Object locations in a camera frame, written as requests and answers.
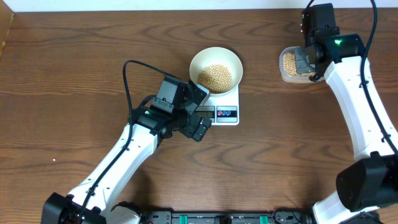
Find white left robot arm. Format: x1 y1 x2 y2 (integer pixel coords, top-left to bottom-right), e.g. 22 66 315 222
41 105 211 223

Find soybeans in container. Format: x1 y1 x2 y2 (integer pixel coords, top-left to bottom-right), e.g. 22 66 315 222
283 53 314 77

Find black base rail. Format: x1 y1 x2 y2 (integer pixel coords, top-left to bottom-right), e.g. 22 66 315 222
105 202 382 224

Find soybeans in bowl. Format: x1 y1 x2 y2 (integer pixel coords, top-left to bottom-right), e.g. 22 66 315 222
198 65 233 94

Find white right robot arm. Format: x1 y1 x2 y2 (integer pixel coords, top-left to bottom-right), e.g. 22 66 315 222
304 34 397 223

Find white digital kitchen scale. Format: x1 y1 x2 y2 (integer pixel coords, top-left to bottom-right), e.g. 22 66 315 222
195 86 239 126

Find beige bowl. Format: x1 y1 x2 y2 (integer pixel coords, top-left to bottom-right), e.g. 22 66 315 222
189 47 243 93

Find clear plastic container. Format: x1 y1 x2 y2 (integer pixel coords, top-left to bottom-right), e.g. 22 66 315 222
279 47 315 84

